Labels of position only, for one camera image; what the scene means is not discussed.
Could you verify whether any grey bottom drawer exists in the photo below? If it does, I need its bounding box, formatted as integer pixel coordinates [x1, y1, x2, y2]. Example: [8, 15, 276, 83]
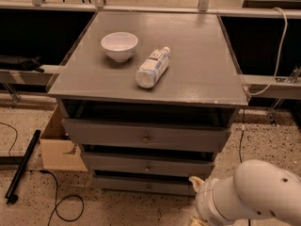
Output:
[95, 177, 196, 196]

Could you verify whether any grey drawer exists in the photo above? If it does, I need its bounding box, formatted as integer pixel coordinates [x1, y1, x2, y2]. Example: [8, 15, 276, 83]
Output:
[62, 119, 230, 152]
[95, 177, 196, 196]
[82, 153, 214, 176]

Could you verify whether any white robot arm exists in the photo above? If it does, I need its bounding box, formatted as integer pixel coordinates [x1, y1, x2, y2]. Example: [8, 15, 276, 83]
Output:
[189, 160, 301, 226]

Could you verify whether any grey middle drawer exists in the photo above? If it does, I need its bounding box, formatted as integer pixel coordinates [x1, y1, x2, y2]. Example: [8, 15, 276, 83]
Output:
[82, 153, 214, 176]

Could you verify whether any grey top drawer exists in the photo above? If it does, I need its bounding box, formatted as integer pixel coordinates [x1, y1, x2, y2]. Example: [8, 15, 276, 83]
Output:
[62, 119, 230, 152]

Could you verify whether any grey drawer cabinet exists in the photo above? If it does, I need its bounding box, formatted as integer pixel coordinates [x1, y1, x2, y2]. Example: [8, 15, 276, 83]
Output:
[49, 11, 247, 184]

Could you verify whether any white plastic bottle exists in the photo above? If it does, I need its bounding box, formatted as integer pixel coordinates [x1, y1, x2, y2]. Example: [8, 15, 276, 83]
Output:
[135, 47, 170, 89]

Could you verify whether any cardboard box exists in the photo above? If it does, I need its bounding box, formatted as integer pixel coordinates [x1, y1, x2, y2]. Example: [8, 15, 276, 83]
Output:
[40, 106, 87, 171]

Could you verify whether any white ceramic bowl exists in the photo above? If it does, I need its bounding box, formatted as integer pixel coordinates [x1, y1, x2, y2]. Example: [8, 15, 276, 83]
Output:
[101, 32, 138, 62]

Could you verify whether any black metal bar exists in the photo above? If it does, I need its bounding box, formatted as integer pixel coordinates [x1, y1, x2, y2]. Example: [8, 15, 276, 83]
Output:
[5, 130, 41, 204]

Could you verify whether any black floor cable right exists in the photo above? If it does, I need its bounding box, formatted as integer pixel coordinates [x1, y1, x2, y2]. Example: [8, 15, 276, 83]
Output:
[238, 108, 246, 164]

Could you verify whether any black floor cable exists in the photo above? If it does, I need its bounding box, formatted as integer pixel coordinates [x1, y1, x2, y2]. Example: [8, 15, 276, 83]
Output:
[238, 108, 246, 164]
[29, 169, 85, 226]

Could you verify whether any white cable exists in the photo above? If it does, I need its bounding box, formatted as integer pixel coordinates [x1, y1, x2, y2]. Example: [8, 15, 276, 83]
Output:
[243, 7, 289, 97]

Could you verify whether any black floor cable left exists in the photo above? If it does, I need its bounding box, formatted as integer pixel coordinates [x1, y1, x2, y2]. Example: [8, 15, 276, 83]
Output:
[29, 169, 85, 226]

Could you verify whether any metal frame rail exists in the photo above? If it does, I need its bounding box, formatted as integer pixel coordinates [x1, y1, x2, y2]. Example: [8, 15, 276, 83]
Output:
[0, 65, 65, 86]

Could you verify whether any black cloth on rail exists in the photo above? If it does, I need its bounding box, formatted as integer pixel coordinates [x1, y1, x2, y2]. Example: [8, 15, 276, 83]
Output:
[0, 56, 44, 73]

